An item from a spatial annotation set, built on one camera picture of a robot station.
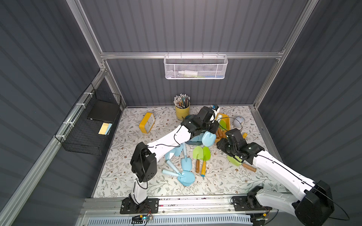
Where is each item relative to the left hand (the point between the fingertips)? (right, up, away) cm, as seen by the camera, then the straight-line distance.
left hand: (218, 124), depth 78 cm
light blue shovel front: (-19, -32, +4) cm, 37 cm away
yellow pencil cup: (-21, +8, +21) cm, 31 cm away
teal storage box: (-11, -12, +17) cm, 23 cm away
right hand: (+1, -13, +3) cm, 13 cm away
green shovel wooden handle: (+10, 0, +30) cm, 32 cm away
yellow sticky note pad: (-63, -2, -3) cm, 63 cm away
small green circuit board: (-43, -49, -7) cm, 66 cm away
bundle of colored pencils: (-21, +16, +23) cm, 35 cm away
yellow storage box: (+1, +4, 0) cm, 4 cm away
